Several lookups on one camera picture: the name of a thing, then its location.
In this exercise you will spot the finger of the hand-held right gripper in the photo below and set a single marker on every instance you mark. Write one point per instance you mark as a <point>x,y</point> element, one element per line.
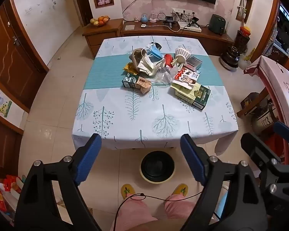
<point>252,145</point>
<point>284,130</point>

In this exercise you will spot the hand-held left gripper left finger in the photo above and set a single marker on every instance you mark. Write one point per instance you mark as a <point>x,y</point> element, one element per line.
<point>91,158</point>

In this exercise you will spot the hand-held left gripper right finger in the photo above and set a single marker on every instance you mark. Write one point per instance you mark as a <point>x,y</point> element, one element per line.
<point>192,160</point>

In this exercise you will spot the yellow-rimmed black trash bin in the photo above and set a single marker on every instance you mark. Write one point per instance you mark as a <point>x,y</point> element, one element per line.
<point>157,167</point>

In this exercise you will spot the green cardboard box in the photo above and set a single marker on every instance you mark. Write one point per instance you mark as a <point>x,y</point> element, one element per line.
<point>201,97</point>

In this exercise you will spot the cream carton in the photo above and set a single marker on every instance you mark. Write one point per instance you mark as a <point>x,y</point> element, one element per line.
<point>180,92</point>

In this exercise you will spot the red white snack box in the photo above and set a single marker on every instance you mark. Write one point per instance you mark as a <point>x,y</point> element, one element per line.
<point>185,77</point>

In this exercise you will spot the brown bread wrapper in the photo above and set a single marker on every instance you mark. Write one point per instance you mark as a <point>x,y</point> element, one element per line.
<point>146,87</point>

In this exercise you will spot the green milk carton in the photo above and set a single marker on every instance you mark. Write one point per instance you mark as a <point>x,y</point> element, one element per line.
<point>130,81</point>

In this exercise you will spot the yellow snack packet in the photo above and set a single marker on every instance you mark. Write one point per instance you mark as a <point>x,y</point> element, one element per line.
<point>130,68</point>

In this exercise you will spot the white paper bag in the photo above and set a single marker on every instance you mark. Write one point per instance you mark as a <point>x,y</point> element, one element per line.
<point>147,68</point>

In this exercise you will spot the red snack wrapper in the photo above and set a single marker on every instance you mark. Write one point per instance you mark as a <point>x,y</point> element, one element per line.
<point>168,60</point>

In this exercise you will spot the grey checked paper cup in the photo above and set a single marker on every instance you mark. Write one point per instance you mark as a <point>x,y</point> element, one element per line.
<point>183,53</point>

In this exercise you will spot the black snack bag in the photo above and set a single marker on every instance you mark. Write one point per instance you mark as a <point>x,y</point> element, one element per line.
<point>158,45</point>

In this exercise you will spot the yellow embroidered slipper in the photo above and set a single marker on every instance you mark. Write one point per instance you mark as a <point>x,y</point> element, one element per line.
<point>128,190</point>
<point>179,189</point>

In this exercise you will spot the dark printed cardboard box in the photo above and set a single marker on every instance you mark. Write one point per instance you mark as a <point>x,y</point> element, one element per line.
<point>249,102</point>

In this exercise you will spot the light blue plastic stool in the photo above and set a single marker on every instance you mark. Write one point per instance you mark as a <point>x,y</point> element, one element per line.
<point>222,204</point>

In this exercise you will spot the pink covered wooden furniture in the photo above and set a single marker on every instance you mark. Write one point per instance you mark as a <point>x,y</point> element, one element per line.
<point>277,77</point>

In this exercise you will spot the table with tree-pattern cloth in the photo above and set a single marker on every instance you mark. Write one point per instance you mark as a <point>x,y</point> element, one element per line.
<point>134,115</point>

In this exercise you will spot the person's left leg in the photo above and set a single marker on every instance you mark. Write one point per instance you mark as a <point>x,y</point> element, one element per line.
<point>134,214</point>

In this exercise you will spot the white plastic bucket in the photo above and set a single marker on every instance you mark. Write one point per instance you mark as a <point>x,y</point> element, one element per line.
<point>244,62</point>

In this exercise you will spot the red paper packets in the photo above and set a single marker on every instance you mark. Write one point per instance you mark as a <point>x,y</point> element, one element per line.
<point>10,184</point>

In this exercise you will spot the grey cardboard box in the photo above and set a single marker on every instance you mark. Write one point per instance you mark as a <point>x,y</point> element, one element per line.
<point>193,62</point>

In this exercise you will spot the black vase with red top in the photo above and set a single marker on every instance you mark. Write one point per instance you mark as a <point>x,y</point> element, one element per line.
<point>242,38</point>

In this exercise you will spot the dark green air fryer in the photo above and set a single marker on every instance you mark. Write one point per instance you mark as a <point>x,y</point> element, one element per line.
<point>216,24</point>

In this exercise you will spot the wooden television cabinet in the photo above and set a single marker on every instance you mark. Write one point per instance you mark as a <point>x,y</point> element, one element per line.
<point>106,32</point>

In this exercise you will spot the brown wooden door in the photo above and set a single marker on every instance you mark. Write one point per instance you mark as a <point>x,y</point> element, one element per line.
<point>12,57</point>

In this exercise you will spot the white set-top box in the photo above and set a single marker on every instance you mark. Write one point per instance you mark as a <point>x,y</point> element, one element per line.
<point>191,27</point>

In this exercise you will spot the white flat pad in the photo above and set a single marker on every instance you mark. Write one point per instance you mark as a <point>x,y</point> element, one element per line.
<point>129,27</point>

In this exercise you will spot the black webcam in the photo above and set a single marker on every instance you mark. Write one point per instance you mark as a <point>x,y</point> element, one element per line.
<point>194,21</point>

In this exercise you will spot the bowl of fruit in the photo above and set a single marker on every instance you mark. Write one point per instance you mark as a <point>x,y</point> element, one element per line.
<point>100,21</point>

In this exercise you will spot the small black device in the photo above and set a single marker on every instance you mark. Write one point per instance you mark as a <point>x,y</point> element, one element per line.
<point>169,18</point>

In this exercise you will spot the small pink cat figurine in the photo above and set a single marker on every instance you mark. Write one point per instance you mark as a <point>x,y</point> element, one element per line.
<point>136,19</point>

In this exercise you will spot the pink desk ornament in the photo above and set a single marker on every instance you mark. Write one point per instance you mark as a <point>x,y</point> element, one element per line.
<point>153,18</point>

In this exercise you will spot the white power strip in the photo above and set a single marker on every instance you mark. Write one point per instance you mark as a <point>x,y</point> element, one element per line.
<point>181,12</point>

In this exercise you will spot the blue snow globe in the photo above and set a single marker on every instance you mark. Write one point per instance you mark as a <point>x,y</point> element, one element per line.
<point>144,18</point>

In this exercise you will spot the children's animal wall chart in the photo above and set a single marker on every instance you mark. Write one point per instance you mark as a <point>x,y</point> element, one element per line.
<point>0,103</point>

